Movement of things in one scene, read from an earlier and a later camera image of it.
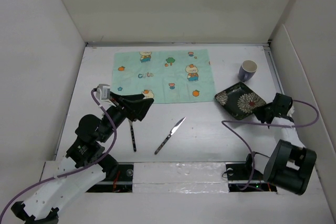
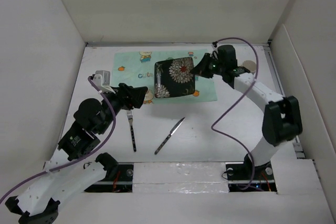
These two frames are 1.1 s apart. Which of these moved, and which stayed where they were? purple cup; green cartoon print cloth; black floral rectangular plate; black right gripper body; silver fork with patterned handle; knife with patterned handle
Moved: black floral rectangular plate; black right gripper body
Stayed: knife with patterned handle; purple cup; green cartoon print cloth; silver fork with patterned handle
